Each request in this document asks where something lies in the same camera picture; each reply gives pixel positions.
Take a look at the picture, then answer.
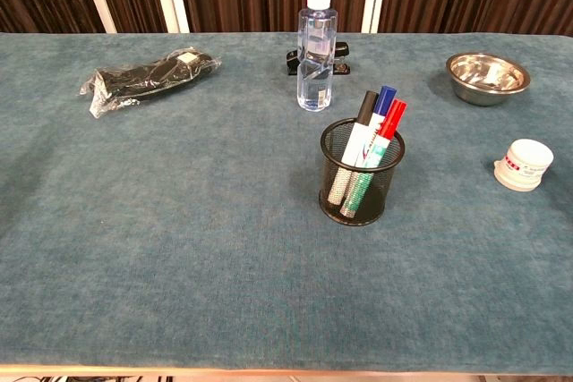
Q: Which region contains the black mesh pen holder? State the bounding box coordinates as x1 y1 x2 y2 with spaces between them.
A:
318 117 406 227

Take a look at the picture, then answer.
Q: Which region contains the black cap whiteboard marker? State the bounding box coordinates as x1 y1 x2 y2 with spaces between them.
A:
327 89 381 205

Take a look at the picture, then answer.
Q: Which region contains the red cap whiteboard marker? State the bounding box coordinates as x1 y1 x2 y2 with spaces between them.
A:
338 98 408 217

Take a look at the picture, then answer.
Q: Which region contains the blue cap whiteboard marker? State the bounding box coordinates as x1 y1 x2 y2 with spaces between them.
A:
354 85 398 167

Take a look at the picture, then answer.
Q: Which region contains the clear plastic water bottle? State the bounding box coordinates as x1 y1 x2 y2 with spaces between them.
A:
296 0 338 111

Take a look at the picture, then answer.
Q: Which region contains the black stapler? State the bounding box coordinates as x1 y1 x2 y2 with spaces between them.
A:
286 40 351 77

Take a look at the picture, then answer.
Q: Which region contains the blue-green velvet tablecloth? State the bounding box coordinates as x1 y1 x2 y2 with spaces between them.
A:
0 31 573 377

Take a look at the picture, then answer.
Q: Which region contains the black item in plastic bag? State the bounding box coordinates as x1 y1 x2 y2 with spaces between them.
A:
79 46 223 119

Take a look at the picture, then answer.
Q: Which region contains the stainless steel bowl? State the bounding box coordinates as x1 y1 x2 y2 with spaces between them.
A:
445 52 532 107

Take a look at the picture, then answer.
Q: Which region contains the white plastic jar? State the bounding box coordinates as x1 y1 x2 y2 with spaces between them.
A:
493 139 555 192

